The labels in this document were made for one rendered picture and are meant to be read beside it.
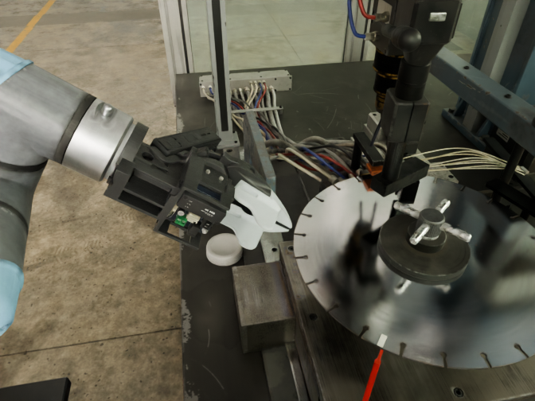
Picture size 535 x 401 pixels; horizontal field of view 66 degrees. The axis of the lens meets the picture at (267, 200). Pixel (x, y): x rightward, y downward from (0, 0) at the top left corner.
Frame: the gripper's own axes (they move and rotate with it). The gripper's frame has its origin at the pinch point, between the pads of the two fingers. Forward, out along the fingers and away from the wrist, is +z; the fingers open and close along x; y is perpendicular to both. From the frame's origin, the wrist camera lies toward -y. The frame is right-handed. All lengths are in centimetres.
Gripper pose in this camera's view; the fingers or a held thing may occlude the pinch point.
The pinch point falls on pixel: (281, 219)
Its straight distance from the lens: 51.2
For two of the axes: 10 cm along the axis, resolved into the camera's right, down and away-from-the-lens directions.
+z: 8.3, 4.3, 3.4
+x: 5.5, -6.4, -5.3
